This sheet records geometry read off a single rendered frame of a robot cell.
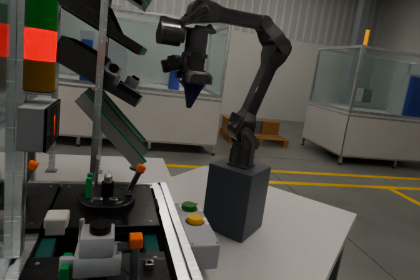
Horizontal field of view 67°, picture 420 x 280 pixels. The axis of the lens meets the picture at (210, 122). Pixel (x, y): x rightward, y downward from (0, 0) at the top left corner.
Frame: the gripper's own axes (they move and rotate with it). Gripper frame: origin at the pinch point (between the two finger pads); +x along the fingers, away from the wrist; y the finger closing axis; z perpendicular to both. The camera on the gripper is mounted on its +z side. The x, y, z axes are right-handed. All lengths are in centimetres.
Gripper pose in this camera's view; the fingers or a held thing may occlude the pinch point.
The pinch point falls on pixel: (190, 95)
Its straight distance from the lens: 85.8
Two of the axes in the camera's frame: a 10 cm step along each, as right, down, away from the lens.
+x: -1.3, 9.8, 1.7
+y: 2.7, 2.0, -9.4
